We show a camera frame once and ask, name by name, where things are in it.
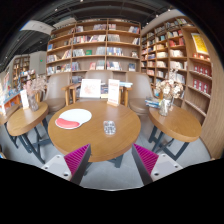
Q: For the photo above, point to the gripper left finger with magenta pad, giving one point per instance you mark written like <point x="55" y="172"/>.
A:
<point x="70" y="167"/>

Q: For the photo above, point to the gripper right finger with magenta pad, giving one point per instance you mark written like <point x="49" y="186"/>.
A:
<point x="152" y="166"/>

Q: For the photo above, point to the white mouse pad red rest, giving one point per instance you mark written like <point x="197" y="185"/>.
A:
<point x="73" y="118"/>

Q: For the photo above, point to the round wooden right table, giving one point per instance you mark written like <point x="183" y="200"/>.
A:
<point x="179" y="125"/>

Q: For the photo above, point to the round wooden table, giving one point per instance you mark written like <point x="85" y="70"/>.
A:
<point x="179" y="125"/>
<point x="24" y="120"/>
<point x="103" y="147"/>

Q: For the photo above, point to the round wooden centre table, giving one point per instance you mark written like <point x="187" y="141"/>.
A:
<point x="103" y="147"/>

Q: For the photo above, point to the round wooden left table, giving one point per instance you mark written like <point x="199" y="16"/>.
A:
<point x="24" y="120"/>

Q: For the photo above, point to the stack of books on chair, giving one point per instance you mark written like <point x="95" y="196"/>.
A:
<point x="152" y="102"/>

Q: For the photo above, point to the wooden table far left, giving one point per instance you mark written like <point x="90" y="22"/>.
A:
<point x="4" y="119"/>

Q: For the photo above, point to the beige armchair left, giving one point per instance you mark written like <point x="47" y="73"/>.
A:
<point x="55" y="95"/>

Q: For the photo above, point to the beige armchair right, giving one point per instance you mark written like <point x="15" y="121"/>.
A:
<point x="141" y="89"/>

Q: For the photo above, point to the white sign red drawing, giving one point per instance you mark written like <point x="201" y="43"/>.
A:
<point x="90" y="88"/>

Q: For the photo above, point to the glass vase dried flowers right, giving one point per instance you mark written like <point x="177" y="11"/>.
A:
<point x="169" y="89"/>

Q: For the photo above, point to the glass vase dried flowers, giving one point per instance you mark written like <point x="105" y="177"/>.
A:
<point x="169" y="89"/>
<point x="32" y="87"/>

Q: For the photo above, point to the small white card left table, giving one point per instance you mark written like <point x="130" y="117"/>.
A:
<point x="24" y="99"/>

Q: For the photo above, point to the glass vase dried flowers left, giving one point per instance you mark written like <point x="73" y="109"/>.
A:
<point x="32" y="87"/>

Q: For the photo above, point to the standing white red card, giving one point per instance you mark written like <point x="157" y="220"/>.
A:
<point x="113" y="92"/>

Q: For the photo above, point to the wooden far left bookshelf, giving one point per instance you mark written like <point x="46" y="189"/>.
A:
<point x="21" y="65"/>

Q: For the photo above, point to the wooden bookshelf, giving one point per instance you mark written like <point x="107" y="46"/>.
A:
<point x="21" y="65"/>
<point x="94" y="45"/>
<point x="167" y="44"/>

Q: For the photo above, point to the wooden right bookshelf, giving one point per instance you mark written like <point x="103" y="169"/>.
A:
<point x="167" y="44"/>

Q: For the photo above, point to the wooden back bookshelf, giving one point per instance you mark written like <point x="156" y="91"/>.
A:
<point x="94" y="45"/>

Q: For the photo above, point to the yellow poster on shelf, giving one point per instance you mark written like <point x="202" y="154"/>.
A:
<point x="199" y="43"/>

